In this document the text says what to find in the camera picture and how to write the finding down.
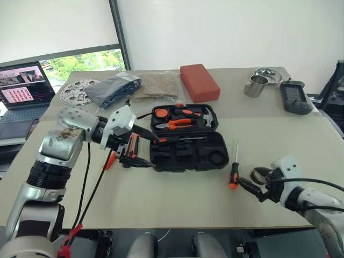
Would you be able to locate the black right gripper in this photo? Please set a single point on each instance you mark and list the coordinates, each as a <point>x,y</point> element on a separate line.
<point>272,188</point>

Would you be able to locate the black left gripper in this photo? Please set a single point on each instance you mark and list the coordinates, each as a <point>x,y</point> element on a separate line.
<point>118,143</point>

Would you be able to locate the orange black bit holder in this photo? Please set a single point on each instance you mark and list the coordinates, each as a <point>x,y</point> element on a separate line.
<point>133,146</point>

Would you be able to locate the black orange screwdriver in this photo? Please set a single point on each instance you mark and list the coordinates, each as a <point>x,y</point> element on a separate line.
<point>172,139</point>
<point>234,174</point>

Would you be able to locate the black plastic tool case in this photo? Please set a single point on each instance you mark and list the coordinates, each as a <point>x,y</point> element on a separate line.
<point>188,158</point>

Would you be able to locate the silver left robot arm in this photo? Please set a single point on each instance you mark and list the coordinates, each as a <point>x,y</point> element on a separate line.
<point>59,145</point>

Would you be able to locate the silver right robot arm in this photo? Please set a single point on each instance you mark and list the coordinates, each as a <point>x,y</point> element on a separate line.
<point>319,212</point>

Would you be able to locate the orange black tape measure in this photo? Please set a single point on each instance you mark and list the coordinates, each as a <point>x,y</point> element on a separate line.
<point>161,113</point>

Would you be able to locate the orange black claw hammer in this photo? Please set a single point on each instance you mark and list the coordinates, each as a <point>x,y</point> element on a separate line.
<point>188,112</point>

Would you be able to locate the brown cloth in clear bag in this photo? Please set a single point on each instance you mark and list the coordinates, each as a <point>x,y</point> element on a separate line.
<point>158,86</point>

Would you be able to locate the dark blue folded cloth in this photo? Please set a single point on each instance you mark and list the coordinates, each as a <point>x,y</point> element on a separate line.
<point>113,90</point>

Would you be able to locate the grey rounded shape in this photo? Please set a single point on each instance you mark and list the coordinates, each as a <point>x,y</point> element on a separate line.
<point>142,246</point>
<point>208,246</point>

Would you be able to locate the red rectangular block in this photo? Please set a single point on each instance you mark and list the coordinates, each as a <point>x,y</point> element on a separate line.
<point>200,83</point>

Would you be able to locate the perforated round metal plate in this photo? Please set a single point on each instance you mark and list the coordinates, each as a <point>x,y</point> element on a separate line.
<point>71,92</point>

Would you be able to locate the black handheld controller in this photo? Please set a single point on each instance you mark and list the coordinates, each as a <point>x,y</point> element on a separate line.
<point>295,98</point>

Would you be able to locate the stainless steel cup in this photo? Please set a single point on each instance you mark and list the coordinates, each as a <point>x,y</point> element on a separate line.
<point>255,87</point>

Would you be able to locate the stainless steel dish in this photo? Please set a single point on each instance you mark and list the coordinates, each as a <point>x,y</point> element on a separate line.
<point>268,72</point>

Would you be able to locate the black chair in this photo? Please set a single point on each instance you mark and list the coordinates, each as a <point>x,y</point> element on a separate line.
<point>334,94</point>

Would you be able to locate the open laptop computer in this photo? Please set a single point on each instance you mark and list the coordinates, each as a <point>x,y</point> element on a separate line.
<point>24,88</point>

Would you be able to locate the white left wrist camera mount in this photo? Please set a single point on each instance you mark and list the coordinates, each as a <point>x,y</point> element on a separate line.
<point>122,118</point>

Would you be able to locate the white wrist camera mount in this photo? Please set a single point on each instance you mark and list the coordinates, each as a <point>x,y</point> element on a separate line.
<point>122,118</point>
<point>289,166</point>

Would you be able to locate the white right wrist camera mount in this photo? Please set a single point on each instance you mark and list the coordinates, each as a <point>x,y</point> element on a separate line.
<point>289,166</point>

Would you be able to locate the grey window frame post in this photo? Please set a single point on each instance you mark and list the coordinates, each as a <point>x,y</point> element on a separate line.
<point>119,35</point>

